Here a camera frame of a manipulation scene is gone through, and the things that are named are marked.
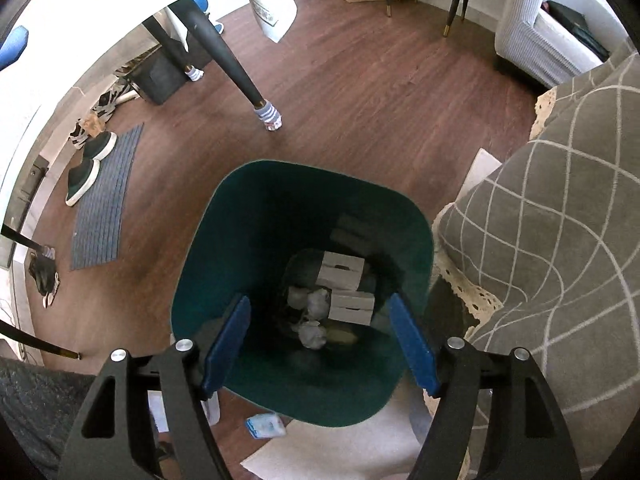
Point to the dark shoe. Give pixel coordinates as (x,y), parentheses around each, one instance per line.
(42,275)

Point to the black storage box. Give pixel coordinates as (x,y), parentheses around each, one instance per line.
(160,77)

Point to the white cardboard box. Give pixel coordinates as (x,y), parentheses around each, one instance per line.
(352,307)
(340,270)

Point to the black table leg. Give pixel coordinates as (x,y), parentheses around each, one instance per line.
(225,50)
(170,45)

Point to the green sneaker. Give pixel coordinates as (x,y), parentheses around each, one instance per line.
(97,146)
(80,180)

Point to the dark green trash bin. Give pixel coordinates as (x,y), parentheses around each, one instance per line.
(240,240)

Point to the black chair leg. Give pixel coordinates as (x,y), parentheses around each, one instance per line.
(37,342)
(20,241)

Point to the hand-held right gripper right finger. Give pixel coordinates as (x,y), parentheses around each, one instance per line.
(412,345)

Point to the blue chair part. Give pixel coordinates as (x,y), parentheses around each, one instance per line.
(200,2)
(12,47)

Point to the grey armchair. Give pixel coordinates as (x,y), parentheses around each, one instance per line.
(525,20)

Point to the white and black shoe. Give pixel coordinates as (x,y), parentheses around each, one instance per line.
(80,130)

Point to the black bag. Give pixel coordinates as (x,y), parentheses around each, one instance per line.
(575,25)

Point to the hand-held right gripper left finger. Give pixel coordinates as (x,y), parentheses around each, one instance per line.
(227,345)

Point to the blue and white packet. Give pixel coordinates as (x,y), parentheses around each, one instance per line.
(265,425)

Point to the grey cloth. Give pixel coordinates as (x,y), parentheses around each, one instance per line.
(30,410)

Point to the white floor sheet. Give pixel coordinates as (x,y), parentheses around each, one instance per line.
(340,447)

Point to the white paper sheet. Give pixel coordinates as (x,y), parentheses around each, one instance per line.
(482,170)

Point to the grey striped door mat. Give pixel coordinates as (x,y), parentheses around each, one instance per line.
(102,205)

